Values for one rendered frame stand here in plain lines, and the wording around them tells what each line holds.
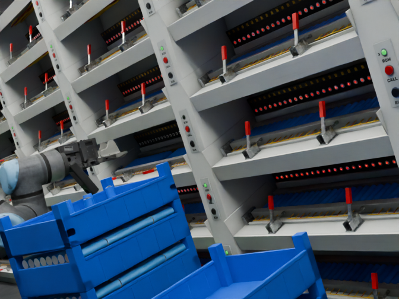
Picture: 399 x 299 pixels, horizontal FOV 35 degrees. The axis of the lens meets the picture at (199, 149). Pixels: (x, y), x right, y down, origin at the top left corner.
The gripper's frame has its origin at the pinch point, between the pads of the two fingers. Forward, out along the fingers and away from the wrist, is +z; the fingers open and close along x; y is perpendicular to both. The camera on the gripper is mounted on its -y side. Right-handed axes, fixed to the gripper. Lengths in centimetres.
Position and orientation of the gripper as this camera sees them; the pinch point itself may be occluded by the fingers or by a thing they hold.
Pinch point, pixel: (121, 155)
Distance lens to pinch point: 194.6
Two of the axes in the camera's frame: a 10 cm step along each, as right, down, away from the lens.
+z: 8.0, -2.2, 5.6
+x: -5.5, 1.3, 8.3
